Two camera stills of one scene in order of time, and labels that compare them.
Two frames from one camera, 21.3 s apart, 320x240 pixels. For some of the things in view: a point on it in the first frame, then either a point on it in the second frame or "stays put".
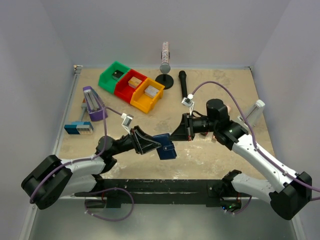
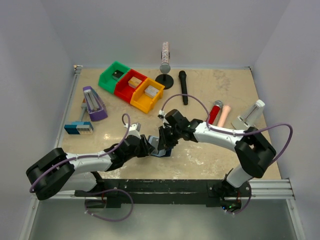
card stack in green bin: x=117 y=74 stays put
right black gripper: x=184 y=132 to x=164 y=142
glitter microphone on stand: x=165 y=67 stays put
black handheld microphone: x=182 y=75 stays put
